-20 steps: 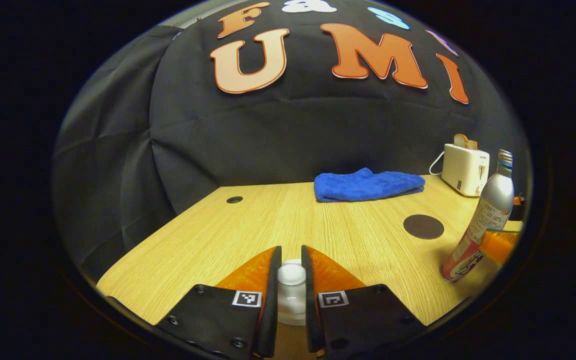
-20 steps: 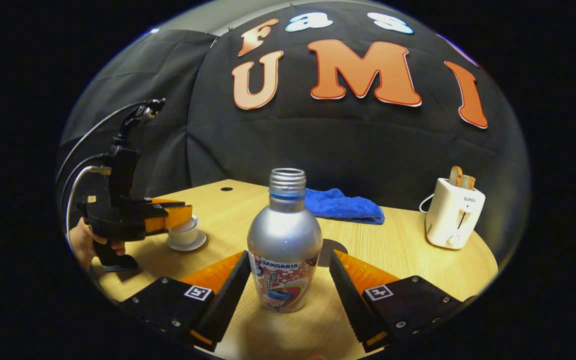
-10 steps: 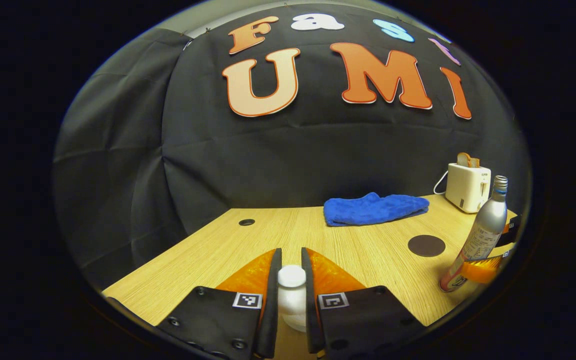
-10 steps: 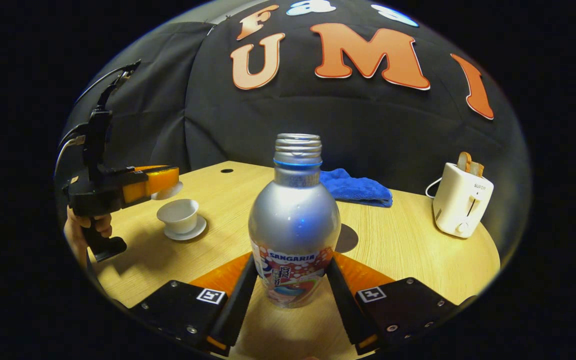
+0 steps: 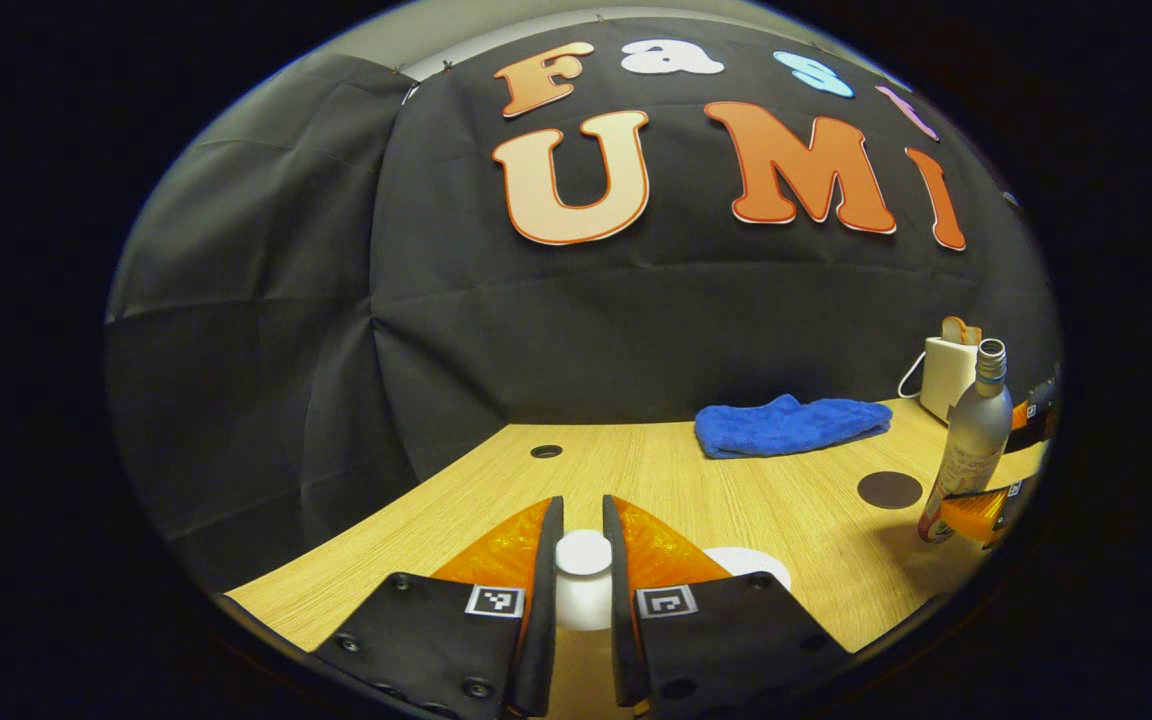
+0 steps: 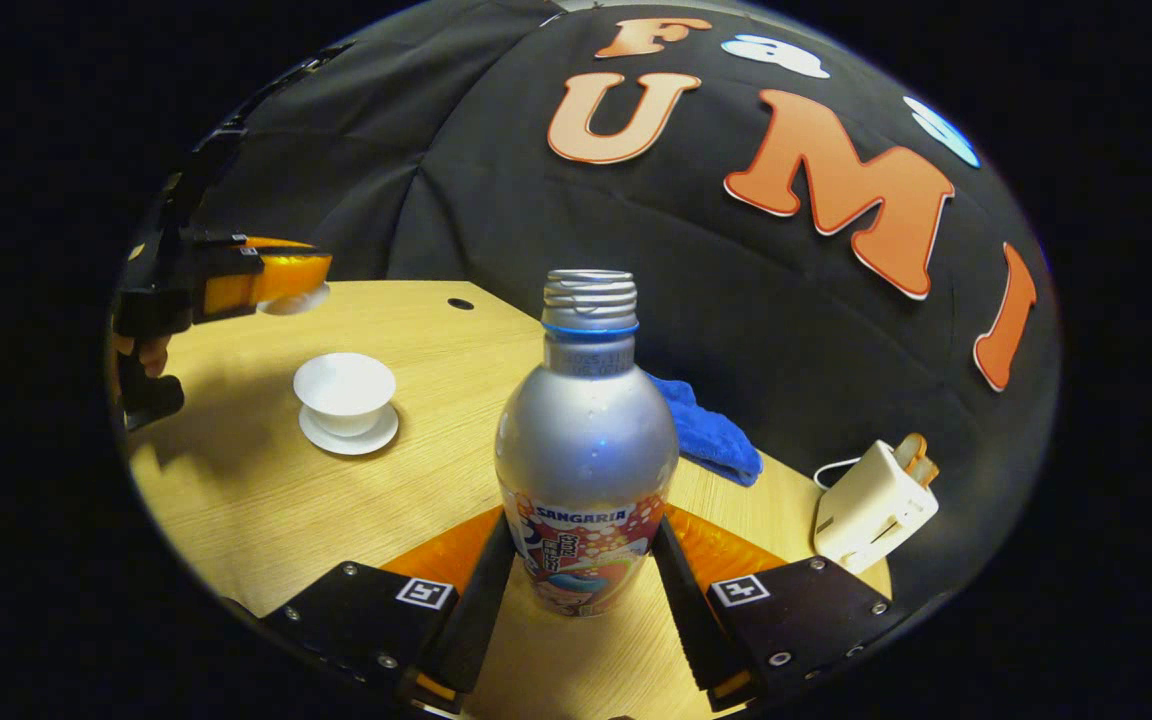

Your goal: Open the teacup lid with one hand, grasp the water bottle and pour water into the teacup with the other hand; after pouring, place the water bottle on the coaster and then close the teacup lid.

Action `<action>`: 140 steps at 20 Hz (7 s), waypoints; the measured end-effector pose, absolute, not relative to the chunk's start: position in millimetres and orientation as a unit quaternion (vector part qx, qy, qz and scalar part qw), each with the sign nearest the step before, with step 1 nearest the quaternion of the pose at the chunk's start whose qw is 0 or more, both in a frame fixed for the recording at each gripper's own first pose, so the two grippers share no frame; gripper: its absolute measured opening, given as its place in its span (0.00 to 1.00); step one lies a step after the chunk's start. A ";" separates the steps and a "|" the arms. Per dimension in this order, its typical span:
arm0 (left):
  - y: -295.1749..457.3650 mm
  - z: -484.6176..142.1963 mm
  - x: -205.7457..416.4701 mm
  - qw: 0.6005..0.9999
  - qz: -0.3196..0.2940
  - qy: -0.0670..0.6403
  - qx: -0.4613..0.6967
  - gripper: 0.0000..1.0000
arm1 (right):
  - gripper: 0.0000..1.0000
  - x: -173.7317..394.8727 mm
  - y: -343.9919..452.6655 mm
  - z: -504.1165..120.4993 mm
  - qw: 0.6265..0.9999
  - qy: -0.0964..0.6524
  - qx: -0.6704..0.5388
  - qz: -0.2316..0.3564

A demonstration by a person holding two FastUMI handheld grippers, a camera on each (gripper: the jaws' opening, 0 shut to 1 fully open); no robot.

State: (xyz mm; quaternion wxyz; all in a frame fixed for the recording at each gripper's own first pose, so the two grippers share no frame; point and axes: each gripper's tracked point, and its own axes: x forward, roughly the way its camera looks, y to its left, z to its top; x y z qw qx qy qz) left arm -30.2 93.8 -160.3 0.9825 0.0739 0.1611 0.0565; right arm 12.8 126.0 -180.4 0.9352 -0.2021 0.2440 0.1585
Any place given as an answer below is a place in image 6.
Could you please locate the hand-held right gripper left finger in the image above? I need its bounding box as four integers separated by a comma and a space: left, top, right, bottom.
256, 505, 517, 716

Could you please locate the white toaster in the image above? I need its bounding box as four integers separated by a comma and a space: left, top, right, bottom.
813, 440, 940, 575

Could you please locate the white teacup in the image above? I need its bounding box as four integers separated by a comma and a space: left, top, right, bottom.
293, 351, 398, 438

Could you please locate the white saucer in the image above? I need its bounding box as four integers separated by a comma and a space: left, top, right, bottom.
298, 402, 400, 457

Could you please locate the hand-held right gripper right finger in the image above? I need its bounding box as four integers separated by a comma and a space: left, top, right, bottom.
651, 503, 907, 713

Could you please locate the silver water bottle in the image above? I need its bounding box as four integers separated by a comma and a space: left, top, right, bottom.
494, 268, 681, 619

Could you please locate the white toaster cable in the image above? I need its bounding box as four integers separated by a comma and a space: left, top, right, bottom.
814, 457, 863, 491

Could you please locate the blue cloth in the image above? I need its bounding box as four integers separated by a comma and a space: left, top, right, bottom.
648, 373, 765, 488

